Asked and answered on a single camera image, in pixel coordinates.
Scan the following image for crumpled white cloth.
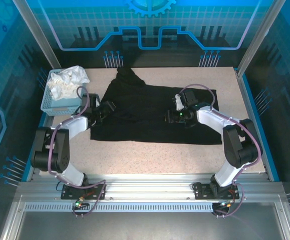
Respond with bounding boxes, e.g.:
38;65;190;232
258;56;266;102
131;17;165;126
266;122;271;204
46;65;90;101

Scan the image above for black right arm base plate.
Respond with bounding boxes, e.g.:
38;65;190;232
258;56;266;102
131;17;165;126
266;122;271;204
193;182;241;201

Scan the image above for light blue plastic basket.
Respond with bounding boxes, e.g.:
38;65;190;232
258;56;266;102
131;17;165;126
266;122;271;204
40;69;87;116

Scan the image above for small circuit board with LEDs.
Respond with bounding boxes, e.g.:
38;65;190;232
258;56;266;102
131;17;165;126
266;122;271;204
72;198;90;211
212;199;235;213

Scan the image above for aluminium frame post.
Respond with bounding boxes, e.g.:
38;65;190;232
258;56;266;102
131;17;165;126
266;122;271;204
236;0;287;79
11;0;62;70

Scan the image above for grey slotted cable duct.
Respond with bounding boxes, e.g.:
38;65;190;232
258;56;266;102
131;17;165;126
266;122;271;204
24;202;215;213

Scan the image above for blue table edge strip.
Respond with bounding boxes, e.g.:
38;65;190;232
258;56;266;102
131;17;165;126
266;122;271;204
240;73;280;182

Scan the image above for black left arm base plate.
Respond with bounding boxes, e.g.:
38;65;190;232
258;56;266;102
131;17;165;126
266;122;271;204
61;183;107;201

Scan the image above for aluminium rail beam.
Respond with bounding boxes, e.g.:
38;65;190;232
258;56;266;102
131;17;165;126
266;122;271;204
17;173;284;204

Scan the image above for black printed t-shirt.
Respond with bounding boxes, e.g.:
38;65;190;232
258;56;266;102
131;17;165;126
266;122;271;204
89;66;223;146

